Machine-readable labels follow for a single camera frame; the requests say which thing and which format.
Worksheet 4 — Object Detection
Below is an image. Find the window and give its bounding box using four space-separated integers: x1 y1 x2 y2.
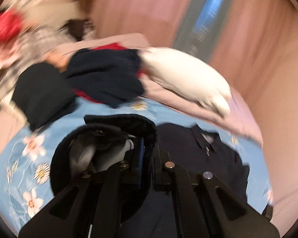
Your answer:
175 0 235 62

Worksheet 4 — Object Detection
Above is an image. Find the black garment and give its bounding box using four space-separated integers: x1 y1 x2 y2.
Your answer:
12 62 76 132

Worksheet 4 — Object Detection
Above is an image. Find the dark cloth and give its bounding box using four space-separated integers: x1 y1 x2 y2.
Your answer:
65 18 95 41

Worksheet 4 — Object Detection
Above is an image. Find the red cloth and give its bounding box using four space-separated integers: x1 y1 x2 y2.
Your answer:
0 9 26 44

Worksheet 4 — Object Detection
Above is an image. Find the blue floral bed sheet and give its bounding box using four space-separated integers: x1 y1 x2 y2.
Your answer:
0 97 274 228

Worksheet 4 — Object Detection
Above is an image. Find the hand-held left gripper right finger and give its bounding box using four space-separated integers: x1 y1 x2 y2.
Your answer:
153 149 281 238

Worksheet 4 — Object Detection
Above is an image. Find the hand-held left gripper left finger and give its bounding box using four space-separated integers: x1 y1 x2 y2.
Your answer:
18 138 146 238

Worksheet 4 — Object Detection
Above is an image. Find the navy knit sweater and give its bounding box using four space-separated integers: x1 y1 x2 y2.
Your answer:
65 48 144 108

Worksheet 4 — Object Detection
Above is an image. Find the pink blanket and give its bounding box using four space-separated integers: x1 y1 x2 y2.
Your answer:
47 33 264 149

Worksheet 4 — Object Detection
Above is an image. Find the white pillow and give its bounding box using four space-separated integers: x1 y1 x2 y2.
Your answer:
139 48 232 117

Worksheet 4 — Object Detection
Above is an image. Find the black white patterned cloth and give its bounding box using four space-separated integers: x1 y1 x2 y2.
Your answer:
0 27 70 114

